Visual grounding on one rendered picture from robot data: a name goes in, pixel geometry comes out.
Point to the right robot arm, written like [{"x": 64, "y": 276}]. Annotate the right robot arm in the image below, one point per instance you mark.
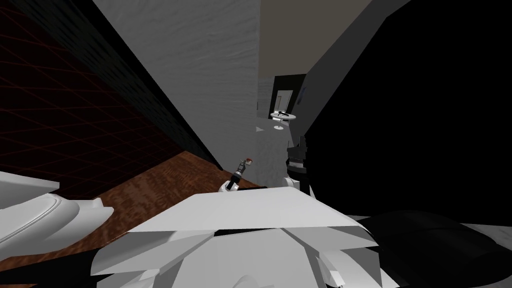
[{"x": 296, "y": 170}]

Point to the pale door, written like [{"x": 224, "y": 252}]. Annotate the pale door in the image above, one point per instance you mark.
[{"x": 283, "y": 100}]

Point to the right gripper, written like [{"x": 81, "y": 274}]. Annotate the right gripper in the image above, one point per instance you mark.
[{"x": 296, "y": 152}]

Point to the white toilet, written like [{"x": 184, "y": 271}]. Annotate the white toilet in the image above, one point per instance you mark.
[{"x": 36, "y": 216}]

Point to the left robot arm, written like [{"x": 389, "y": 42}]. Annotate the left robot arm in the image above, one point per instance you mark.
[{"x": 234, "y": 178}]

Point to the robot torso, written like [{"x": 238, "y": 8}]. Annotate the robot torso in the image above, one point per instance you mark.
[{"x": 248, "y": 208}]

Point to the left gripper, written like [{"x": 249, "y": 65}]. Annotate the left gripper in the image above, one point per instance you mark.
[{"x": 244, "y": 164}]

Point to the white round table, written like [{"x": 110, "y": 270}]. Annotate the white round table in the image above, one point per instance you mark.
[{"x": 282, "y": 116}]

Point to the dark picture on wall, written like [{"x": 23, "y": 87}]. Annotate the dark picture on wall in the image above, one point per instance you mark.
[{"x": 302, "y": 95}]

